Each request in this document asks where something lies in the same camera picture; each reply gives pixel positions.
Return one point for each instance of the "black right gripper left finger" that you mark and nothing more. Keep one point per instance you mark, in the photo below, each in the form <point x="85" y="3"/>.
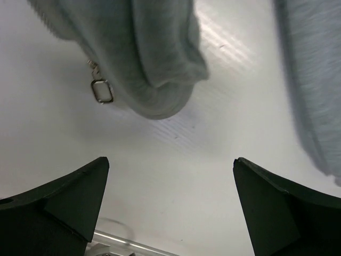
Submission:
<point x="57" y="218"/>

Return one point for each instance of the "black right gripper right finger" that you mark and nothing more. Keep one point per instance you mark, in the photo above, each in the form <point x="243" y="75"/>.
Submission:
<point x="284" y="217"/>

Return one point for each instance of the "grey zip-up jacket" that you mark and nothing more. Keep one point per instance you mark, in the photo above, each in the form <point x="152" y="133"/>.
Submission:
<point x="149" y="52"/>

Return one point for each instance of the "aluminium table frame rail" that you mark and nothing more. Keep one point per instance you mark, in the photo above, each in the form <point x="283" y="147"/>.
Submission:
<point x="107" y="244"/>

